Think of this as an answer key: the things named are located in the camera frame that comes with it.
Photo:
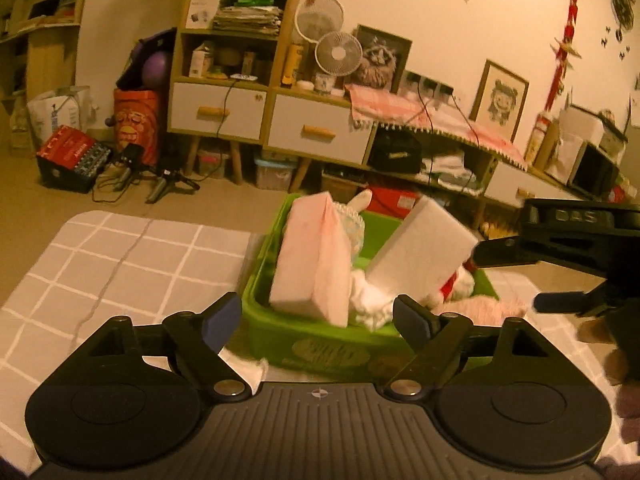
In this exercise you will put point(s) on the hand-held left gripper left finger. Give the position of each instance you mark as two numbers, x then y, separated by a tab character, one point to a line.
220	320

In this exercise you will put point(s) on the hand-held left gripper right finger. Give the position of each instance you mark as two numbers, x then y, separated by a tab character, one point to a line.
412	320

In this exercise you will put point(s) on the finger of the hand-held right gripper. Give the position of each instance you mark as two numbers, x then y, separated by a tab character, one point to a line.
560	301
500	252

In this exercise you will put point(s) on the white cloth glove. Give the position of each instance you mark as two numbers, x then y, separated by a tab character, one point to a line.
367	300

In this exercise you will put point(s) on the red and white plush toy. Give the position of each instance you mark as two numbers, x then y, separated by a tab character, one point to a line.
457	282

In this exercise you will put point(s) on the pink fluffy plush toy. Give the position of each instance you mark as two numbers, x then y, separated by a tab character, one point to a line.
480	310

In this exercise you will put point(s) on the green plastic bin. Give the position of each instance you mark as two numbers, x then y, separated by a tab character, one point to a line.
280	345

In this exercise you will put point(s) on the white foam block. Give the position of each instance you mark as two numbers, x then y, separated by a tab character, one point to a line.
420	250

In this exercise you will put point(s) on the pink foam block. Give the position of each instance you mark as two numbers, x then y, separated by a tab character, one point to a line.
310	265

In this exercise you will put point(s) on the plush doll with blue dress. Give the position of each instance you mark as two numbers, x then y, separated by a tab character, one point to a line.
352	230

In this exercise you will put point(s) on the egg carton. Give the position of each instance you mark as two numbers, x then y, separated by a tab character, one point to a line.
500	229

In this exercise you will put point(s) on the microwave oven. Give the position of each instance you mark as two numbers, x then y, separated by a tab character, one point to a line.
595	170

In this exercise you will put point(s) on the folded white clothes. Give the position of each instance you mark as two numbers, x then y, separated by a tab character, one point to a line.
450	172

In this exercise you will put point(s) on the white cardboard box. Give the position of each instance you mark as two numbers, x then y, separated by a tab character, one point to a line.
585	122

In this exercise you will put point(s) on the grey checked blanket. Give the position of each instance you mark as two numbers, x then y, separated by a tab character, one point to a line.
125	260

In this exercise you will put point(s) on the red flat box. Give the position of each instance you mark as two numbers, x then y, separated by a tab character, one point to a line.
395	202

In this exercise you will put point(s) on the black box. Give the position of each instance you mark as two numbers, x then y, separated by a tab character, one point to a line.
397	152

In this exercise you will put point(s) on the black tripod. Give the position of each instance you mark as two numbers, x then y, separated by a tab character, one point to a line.
160	180

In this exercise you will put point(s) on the framed cartoon picture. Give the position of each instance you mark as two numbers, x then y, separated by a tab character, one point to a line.
500	100

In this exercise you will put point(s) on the clear storage box blue lid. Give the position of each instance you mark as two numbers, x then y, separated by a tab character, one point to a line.
275	175

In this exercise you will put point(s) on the small clear storage box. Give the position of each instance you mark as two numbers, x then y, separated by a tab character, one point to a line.
215	165

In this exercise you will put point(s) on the pink fringed cloth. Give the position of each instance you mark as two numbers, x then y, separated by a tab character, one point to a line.
395	107

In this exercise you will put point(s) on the low wooden drawer cabinet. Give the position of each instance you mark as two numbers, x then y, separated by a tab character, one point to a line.
320	130

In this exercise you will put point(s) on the orange printed bag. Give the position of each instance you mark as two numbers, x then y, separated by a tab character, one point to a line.
135	125

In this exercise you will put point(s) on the tall wooden shelf cabinet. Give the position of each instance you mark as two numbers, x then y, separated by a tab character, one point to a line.
220	105

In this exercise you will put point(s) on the red equipment box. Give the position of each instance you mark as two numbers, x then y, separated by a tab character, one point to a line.
70	157

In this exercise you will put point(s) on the white mug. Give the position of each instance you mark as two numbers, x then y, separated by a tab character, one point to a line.
324	84

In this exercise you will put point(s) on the small white desk fan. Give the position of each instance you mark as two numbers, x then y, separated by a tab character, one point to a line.
339	54

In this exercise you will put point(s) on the purple ball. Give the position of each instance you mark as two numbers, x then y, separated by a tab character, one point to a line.
156	67

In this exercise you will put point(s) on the white carton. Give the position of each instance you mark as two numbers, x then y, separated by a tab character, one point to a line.
200	60

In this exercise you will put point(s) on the white plastic bag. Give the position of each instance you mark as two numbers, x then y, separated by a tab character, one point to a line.
55	110

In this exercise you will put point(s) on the yellow spray can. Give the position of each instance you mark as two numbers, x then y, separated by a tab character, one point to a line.
292	62

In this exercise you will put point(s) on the dark purple board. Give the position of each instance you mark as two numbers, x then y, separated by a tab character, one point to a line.
150	45

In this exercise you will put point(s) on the large white fan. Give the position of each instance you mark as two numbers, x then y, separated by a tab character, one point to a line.
320	17

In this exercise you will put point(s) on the stack of papers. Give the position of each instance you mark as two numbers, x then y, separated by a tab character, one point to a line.
247	20

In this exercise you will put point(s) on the white product box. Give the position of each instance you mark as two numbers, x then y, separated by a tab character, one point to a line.
202	10

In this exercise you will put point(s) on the red hanging wall decoration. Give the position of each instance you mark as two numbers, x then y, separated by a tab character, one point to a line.
567	25

